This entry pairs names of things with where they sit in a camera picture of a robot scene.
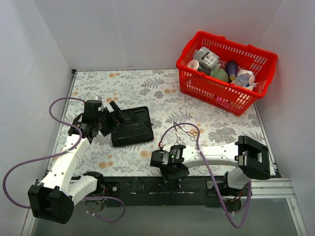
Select black zippered tool case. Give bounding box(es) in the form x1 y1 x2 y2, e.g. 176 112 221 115
111 106 154 148

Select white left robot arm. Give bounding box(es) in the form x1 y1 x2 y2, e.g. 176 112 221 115
28 100 129 224

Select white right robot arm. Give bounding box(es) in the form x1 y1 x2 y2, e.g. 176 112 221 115
150 136 275 196

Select silver straight scissors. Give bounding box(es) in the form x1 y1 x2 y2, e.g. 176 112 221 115
173 122 185 145

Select silver thinning scissors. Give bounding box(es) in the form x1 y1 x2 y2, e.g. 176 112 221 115
173 122 198 141

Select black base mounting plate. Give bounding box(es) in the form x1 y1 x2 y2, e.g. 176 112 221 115
98 176 254 208

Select floral patterned table mat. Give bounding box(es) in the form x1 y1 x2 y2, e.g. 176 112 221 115
64 69 266 177

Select red plastic shopping basket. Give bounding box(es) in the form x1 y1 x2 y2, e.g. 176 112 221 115
176 31 278 116

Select white pink cup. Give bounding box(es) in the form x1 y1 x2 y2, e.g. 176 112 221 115
187 59 199 70

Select green textured ball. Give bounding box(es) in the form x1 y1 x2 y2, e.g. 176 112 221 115
210 68 229 83

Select grey foil snack pouch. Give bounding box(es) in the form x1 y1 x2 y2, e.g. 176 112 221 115
193 47 221 69

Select clear plastic bottle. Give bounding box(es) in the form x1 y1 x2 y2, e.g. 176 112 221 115
232 73 251 87

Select purple toy eggplant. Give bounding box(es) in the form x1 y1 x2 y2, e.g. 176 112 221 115
225 60 238 82

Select white round toy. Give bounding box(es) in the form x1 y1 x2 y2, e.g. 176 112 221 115
237 69 258 91

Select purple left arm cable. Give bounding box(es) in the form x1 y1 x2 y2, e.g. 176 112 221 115
2 97 126 223

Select aluminium frame rail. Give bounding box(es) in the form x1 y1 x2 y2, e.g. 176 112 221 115
22 178 307 236

